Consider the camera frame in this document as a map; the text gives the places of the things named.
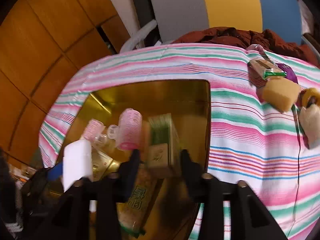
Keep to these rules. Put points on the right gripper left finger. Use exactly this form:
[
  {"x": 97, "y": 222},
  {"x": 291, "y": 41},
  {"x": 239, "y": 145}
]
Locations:
[{"x": 127, "y": 176}]

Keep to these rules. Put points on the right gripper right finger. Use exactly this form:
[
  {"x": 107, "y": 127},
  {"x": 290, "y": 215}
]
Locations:
[{"x": 197, "y": 181}]

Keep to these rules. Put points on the pink hair roller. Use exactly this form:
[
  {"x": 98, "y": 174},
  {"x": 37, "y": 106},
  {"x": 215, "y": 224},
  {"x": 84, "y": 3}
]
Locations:
[
  {"x": 94, "y": 133},
  {"x": 127, "y": 133}
]

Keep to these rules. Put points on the small green white box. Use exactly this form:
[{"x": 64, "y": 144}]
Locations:
[{"x": 163, "y": 155}]

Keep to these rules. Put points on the yellow snack bag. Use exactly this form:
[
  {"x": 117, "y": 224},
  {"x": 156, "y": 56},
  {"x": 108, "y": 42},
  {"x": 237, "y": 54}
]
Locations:
[{"x": 132, "y": 213}]

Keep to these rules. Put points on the white foam block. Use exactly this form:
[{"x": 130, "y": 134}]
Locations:
[{"x": 76, "y": 163}]

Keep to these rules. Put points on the yellow sponge block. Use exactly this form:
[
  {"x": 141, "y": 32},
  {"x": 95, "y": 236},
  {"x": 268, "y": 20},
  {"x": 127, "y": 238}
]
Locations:
[{"x": 281, "y": 93}]

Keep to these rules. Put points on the beige cloth bundle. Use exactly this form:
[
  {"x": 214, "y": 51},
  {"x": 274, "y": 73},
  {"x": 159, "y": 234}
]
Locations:
[{"x": 309, "y": 120}]

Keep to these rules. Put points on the purple snack packet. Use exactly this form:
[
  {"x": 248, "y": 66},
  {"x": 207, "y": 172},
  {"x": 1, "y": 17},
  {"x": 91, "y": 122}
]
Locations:
[{"x": 290, "y": 74}]

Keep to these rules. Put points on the yellow knitted sock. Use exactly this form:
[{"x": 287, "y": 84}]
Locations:
[{"x": 309, "y": 97}]

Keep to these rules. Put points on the green cracker packet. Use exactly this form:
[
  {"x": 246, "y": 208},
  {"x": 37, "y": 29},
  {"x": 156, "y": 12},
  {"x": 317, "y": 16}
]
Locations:
[{"x": 266, "y": 70}]

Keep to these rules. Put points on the gold rectangular tray box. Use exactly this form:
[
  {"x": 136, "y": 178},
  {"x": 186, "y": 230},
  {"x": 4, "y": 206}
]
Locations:
[{"x": 175, "y": 116}]

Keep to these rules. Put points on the striped pink green bedsheet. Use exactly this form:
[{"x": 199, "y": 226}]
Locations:
[{"x": 249, "y": 139}]

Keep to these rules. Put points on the grey yellow blue chair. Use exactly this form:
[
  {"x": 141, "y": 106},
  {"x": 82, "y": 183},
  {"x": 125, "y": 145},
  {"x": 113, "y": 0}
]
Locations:
[{"x": 174, "y": 18}]

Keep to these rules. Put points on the dark red jacket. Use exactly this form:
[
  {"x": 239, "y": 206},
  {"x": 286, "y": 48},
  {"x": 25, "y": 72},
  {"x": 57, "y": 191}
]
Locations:
[{"x": 268, "y": 39}]

